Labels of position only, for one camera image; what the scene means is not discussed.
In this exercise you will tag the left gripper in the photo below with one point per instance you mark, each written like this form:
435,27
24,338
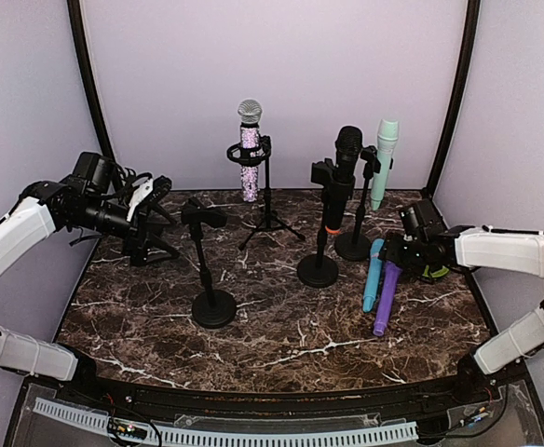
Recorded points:
133,247

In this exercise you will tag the right black frame post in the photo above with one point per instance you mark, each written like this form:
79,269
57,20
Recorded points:
457,95

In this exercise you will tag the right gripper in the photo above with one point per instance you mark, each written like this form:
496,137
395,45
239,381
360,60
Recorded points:
389,251

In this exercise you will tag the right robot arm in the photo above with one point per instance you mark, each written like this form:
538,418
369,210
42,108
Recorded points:
488,253

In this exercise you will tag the white slotted cable duct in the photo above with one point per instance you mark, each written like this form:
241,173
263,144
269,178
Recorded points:
203,431

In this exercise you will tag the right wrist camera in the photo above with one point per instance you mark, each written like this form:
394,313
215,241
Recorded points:
420,217

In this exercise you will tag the green circuit board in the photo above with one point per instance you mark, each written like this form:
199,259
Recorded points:
123,429

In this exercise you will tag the lime green bowl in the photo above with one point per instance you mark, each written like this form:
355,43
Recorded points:
433,273

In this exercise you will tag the black frame post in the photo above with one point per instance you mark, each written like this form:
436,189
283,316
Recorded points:
457,95
85,68

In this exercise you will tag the black tripod shock-mount stand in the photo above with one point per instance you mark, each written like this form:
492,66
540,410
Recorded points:
251,158

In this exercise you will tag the purple microphone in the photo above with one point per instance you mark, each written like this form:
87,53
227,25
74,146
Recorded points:
383,312

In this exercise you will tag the silver glitter microphone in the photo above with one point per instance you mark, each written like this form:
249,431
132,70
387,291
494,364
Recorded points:
250,112

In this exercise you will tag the black round-base stand clamp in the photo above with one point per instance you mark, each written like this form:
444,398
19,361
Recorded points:
318,270

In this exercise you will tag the mint green microphone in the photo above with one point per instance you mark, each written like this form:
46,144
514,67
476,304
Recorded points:
387,139

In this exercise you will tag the blue microphone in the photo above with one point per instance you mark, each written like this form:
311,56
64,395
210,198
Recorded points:
373,277

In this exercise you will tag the left black frame post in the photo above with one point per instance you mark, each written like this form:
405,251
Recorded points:
85,68

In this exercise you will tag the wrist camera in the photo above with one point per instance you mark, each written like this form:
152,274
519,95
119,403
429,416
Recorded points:
148,193
420,217

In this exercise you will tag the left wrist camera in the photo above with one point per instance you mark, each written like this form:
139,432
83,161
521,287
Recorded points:
148,193

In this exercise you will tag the black round-base stand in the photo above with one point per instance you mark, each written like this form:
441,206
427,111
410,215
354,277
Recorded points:
148,246
211,309
353,246

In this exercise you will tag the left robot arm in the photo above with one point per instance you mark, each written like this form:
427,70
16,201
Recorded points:
100,196

